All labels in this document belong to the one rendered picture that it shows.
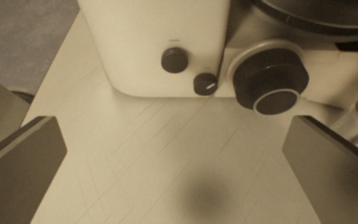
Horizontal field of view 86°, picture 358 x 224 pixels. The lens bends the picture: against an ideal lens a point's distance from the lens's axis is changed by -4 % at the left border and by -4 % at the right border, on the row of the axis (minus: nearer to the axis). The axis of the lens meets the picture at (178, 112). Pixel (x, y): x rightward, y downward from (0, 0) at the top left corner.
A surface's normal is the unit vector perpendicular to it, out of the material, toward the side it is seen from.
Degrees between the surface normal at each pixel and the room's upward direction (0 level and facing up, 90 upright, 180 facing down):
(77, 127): 0
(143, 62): 90
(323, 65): 90
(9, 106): 69
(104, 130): 0
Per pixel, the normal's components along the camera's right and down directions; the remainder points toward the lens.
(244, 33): 0.02, -0.57
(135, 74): -0.11, 0.82
